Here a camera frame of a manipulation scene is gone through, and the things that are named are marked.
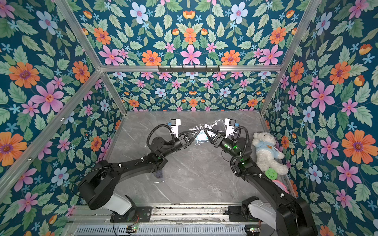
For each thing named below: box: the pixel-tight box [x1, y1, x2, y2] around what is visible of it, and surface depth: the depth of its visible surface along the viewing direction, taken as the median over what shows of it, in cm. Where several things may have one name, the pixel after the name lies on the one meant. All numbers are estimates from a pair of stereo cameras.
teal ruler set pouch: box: [189, 118, 227, 146], surface depth 71 cm
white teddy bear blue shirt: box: [252, 132, 289, 176], surface depth 90 cm
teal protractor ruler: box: [195, 130, 209, 141], surface depth 70 cm
